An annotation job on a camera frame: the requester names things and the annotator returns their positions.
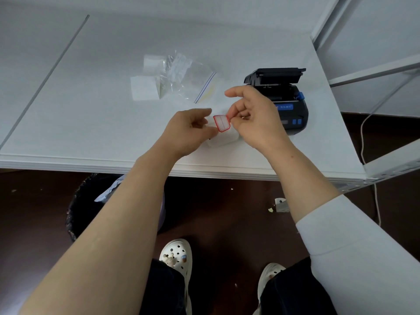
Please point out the person's right hand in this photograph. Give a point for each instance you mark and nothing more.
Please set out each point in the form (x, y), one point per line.
(262, 124)

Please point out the person's left hand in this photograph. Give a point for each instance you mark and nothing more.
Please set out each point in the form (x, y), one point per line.
(183, 134)

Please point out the white paper roll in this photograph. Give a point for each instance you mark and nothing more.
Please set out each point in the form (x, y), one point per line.
(223, 141)

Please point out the red-bordered label sticker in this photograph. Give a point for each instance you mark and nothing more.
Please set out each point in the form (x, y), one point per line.
(222, 123)

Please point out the black portable printer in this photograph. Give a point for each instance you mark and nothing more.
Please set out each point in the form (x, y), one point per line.
(300, 109)

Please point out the clear plastic zip bag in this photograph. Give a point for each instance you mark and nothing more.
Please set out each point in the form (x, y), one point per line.
(193, 85)

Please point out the curled white paper strip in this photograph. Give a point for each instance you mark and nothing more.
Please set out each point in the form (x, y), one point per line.
(142, 88)

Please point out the person's right forearm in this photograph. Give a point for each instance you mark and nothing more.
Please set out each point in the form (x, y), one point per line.
(344, 242)

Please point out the person's left forearm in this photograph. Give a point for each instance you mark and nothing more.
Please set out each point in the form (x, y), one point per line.
(108, 242)

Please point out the person's left white clog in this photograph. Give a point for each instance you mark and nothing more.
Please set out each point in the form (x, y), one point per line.
(178, 250)

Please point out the person's white clog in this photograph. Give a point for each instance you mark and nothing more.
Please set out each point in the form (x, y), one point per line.
(270, 272)
(178, 250)

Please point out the person's right white clog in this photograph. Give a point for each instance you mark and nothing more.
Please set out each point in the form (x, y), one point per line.
(270, 272)

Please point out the person's left leg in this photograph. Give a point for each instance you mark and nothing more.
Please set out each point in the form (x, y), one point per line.
(164, 291)

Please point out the person's leg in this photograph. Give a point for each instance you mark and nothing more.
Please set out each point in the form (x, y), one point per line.
(295, 291)
(164, 291)

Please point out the person's right leg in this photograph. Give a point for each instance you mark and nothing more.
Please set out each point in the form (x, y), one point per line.
(295, 291)

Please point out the crumpled white paper slip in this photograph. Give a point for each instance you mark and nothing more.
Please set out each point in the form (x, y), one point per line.
(180, 67)

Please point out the grey plastic mailer bag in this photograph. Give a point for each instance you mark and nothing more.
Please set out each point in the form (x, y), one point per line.
(110, 191)

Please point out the trash bin with black liner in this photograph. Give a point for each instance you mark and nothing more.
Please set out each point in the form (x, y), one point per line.
(78, 209)

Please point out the white metal shelf frame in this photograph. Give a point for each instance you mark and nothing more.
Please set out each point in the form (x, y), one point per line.
(393, 162)

